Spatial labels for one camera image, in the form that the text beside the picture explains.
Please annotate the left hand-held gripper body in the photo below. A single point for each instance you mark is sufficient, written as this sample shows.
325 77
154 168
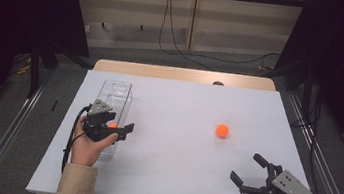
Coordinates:
99 124

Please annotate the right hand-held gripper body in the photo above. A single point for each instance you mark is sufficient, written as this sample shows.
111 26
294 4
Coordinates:
292 188

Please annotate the clear plastic container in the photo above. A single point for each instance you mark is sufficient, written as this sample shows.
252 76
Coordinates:
115 99

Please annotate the person's left hand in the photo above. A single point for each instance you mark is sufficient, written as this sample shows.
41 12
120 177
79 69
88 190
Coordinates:
85 151

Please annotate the small black floor item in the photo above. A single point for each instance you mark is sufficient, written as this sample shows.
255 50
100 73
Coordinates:
54 105

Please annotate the white table cover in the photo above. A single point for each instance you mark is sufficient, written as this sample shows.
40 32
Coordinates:
168 163

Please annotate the black metal stand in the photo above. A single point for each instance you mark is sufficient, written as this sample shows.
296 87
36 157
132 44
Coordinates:
307 91
33 72

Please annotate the metal floor rail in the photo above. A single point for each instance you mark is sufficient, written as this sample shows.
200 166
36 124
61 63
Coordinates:
321 170
6 142

